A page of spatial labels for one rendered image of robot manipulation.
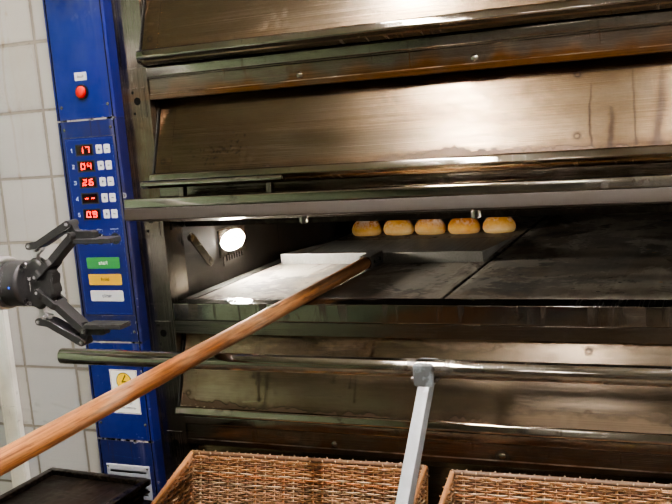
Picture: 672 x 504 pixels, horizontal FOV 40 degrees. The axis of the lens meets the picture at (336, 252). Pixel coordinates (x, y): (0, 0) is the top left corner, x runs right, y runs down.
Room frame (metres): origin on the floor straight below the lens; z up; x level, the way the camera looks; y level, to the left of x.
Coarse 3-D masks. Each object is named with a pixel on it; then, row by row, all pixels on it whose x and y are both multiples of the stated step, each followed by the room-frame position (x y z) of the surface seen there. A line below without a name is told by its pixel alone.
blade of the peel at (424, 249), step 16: (352, 240) 2.75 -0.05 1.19; (368, 240) 2.72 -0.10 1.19; (384, 240) 2.69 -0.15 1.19; (400, 240) 2.67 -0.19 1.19; (416, 240) 2.64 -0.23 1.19; (432, 240) 2.62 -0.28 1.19; (448, 240) 2.59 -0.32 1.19; (464, 240) 2.57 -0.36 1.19; (480, 240) 2.54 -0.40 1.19; (496, 240) 2.52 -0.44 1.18; (288, 256) 2.43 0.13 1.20; (304, 256) 2.41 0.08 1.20; (320, 256) 2.40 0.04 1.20; (336, 256) 2.38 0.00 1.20; (352, 256) 2.36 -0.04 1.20; (384, 256) 2.33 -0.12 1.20; (400, 256) 2.31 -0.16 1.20; (416, 256) 2.29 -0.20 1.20; (432, 256) 2.28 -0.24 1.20; (448, 256) 2.26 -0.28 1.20; (464, 256) 2.25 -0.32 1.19; (480, 256) 2.23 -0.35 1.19
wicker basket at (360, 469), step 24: (192, 456) 1.97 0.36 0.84; (216, 456) 1.95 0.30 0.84; (240, 456) 1.93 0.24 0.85; (264, 456) 1.90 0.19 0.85; (288, 456) 1.89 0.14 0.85; (168, 480) 1.88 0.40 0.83; (192, 480) 1.96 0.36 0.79; (216, 480) 1.94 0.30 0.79; (240, 480) 1.92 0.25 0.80; (264, 480) 1.90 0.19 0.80; (288, 480) 1.88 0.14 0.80; (312, 480) 1.86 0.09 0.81; (336, 480) 1.84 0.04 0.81; (360, 480) 1.83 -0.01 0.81; (384, 480) 1.80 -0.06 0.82
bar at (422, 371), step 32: (64, 352) 1.69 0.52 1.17; (96, 352) 1.66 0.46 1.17; (128, 352) 1.64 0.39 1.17; (160, 352) 1.61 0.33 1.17; (416, 384) 1.41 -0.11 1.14; (608, 384) 1.31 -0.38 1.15; (640, 384) 1.29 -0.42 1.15; (416, 416) 1.37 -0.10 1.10; (416, 448) 1.33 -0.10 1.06; (416, 480) 1.32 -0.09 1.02
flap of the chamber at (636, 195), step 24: (552, 192) 1.56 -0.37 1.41; (576, 192) 1.54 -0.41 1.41; (600, 192) 1.52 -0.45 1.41; (624, 192) 1.51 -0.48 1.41; (648, 192) 1.49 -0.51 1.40; (144, 216) 1.87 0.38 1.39; (168, 216) 1.85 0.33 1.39; (192, 216) 1.83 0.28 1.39; (216, 216) 1.81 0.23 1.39; (240, 216) 1.79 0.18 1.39; (264, 216) 1.78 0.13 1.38; (288, 216) 1.83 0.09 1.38; (312, 216) 1.88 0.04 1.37
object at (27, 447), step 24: (360, 264) 2.19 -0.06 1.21; (312, 288) 1.93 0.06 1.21; (264, 312) 1.73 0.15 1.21; (288, 312) 1.81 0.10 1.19; (216, 336) 1.56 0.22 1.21; (240, 336) 1.62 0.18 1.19; (168, 360) 1.43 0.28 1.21; (192, 360) 1.46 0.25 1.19; (144, 384) 1.34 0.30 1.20; (96, 408) 1.23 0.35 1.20; (48, 432) 1.14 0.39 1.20; (72, 432) 1.18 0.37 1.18; (0, 456) 1.06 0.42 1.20; (24, 456) 1.09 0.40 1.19
